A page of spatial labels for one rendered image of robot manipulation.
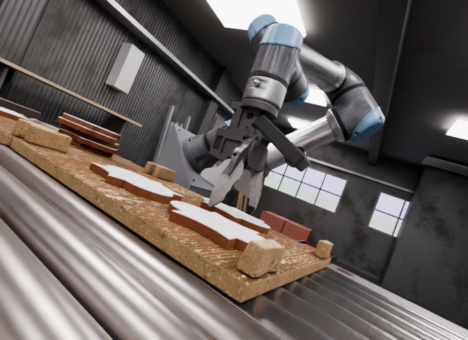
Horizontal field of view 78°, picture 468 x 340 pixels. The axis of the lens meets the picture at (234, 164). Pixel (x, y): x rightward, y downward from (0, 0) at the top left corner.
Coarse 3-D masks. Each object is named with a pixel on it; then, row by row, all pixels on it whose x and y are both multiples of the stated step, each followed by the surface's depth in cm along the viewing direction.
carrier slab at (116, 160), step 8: (0, 120) 54; (8, 120) 60; (0, 128) 45; (8, 128) 48; (0, 136) 42; (8, 136) 42; (8, 144) 42; (72, 152) 51; (80, 152) 55; (88, 152) 61; (104, 160) 58; (112, 160) 63; (120, 160) 71; (128, 160) 80; (128, 168) 61; (136, 168) 68
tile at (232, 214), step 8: (208, 200) 51; (208, 208) 47; (216, 208) 47; (224, 208) 49; (232, 208) 54; (224, 216) 46; (232, 216) 45; (240, 216) 47; (248, 216) 52; (240, 224) 46; (248, 224) 45; (256, 224) 46; (264, 224) 49; (264, 232) 46
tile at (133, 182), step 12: (96, 168) 40; (108, 168) 41; (120, 168) 46; (108, 180) 35; (120, 180) 37; (132, 180) 38; (144, 180) 43; (132, 192) 36; (144, 192) 36; (156, 192) 36; (168, 192) 41
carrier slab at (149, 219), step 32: (32, 160) 38; (64, 160) 39; (96, 160) 53; (96, 192) 30; (128, 192) 35; (192, 192) 65; (128, 224) 27; (160, 224) 27; (192, 256) 23; (224, 256) 25; (288, 256) 36; (224, 288) 21; (256, 288) 22
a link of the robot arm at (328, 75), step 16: (272, 16) 67; (256, 32) 65; (256, 48) 66; (304, 48) 72; (304, 64) 74; (320, 64) 78; (336, 64) 87; (320, 80) 83; (336, 80) 86; (352, 80) 88
